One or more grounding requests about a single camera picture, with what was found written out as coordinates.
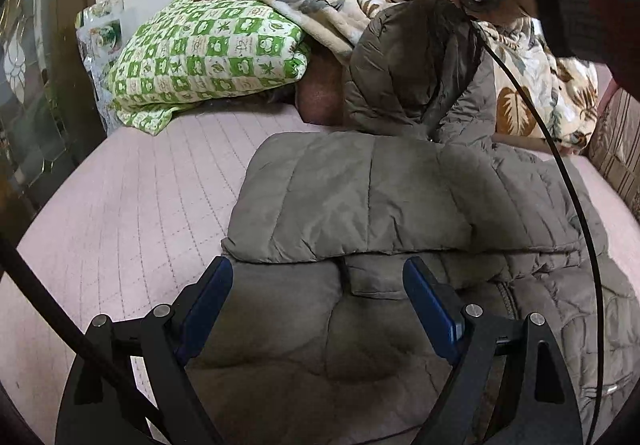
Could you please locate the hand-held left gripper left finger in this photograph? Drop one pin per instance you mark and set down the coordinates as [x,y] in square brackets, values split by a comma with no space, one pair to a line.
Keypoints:
[205,305]

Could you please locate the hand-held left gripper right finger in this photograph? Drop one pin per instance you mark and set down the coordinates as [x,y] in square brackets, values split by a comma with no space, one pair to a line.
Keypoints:
[430,305]

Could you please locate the grey-brown quilted puffer jacket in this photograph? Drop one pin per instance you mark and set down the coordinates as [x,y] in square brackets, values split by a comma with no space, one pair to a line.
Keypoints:
[325,185]

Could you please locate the beige leaf-print fleece blanket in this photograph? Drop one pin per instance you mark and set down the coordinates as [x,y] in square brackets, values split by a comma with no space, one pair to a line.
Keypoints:
[320,5]

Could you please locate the pink quilted bed cover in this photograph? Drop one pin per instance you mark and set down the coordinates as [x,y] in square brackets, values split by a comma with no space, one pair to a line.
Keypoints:
[125,205]

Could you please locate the brown cushion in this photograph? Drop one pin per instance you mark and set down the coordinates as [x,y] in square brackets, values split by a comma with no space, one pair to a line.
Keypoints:
[320,95]

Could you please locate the striped floral sofa cushion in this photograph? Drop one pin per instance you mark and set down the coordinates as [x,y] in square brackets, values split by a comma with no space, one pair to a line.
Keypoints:
[620,145]

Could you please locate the green checked pillow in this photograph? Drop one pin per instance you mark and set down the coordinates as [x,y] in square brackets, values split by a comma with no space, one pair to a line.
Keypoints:
[200,55]

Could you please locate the floral patterned plastic sheet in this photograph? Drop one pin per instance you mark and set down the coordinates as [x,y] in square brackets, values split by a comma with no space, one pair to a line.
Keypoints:
[100,35]

